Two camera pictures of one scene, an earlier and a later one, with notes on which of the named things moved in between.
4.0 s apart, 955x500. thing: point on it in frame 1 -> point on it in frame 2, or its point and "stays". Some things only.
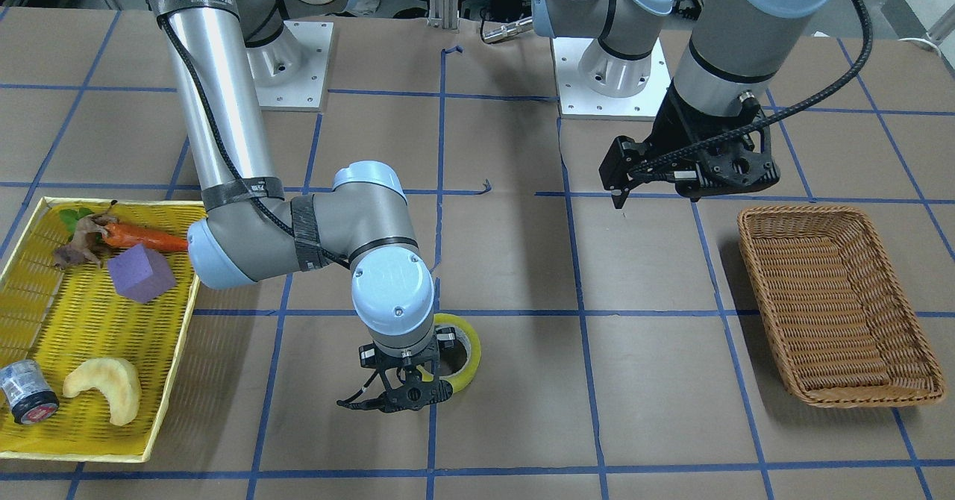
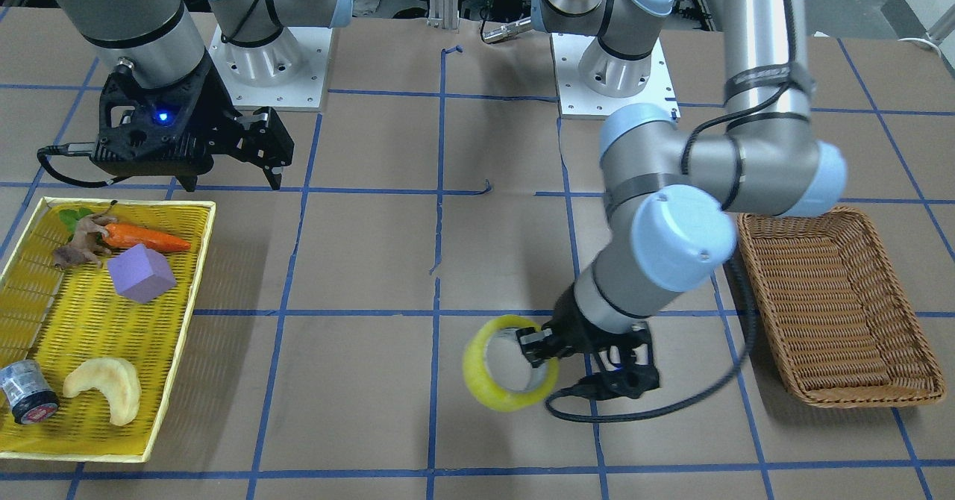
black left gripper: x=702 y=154 -> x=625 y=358
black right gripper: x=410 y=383 -> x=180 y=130
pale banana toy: x=116 y=379 stays
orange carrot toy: x=122 y=234 stays
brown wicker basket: x=843 y=322 stays
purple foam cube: x=142 y=274 stays
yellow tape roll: x=465 y=377 -> x=480 y=380
